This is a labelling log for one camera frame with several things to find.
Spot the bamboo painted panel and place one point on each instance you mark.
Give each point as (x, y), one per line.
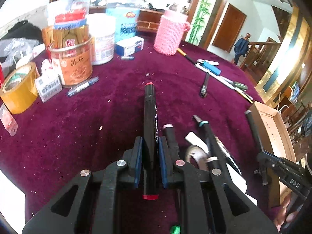
(202, 12)

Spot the blue lighter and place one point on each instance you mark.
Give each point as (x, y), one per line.
(211, 68)

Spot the thick black marker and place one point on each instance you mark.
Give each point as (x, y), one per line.
(254, 131)

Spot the white barcode box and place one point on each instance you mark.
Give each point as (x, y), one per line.
(48, 87)

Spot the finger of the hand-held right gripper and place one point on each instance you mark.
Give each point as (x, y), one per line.
(269, 158)
(263, 175)

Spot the clear plastic bag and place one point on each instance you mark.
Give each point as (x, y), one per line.
(17, 51)

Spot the blue marker pen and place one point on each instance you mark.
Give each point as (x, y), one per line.
(82, 85)

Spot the person's right hand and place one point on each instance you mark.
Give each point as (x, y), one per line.
(285, 214)

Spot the pink knitted cup holder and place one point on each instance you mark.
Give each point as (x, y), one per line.
(169, 34)

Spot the black marker with red caps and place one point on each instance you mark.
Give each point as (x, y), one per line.
(149, 126)

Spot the black cloth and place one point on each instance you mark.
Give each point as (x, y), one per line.
(22, 33)

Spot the white marker with black cap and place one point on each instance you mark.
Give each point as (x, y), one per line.
(195, 140)

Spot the white charger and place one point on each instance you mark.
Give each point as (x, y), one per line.
(240, 185)

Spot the green pen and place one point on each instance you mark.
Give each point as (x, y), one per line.
(240, 85)

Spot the small white blue box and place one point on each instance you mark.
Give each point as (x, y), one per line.
(129, 46)

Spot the orange tin can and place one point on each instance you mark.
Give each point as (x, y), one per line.
(73, 65)

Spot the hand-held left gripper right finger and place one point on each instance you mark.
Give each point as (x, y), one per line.
(161, 162)

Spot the white plastic tub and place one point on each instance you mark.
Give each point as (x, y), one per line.
(103, 41)

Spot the clear packet with red part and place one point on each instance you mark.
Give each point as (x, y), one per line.
(8, 121)

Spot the gold printed packets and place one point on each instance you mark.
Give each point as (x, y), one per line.
(68, 36)

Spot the small battery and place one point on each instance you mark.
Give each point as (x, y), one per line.
(128, 58)

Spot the white plastic tube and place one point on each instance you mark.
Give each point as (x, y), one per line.
(39, 50)

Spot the wooden desk organizer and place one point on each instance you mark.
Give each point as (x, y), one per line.
(148, 20)

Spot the maroon tablecloth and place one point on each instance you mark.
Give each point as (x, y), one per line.
(97, 131)

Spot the black marker with teal ends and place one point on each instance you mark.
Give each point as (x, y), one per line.
(207, 139)

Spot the wooden door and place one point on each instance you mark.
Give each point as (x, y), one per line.
(229, 28)

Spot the marker with green cap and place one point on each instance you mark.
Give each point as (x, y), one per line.
(175, 229)

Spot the black ballpoint pen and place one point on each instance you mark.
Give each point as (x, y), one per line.
(204, 85)

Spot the small white red packet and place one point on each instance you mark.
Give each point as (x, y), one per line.
(46, 67)

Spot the black marker with grey cap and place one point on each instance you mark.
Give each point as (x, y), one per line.
(169, 136)

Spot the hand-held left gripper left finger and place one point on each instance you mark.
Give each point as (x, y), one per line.
(138, 162)

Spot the wooden chair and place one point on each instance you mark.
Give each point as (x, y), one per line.
(296, 119)

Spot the cardboard box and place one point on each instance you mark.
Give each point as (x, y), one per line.
(273, 131)

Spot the blue tissue pack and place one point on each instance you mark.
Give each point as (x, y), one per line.
(126, 24)

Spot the red white blue plastic bag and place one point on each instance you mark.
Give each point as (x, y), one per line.
(68, 14)

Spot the yellow tape roll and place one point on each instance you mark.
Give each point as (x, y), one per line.
(20, 100)

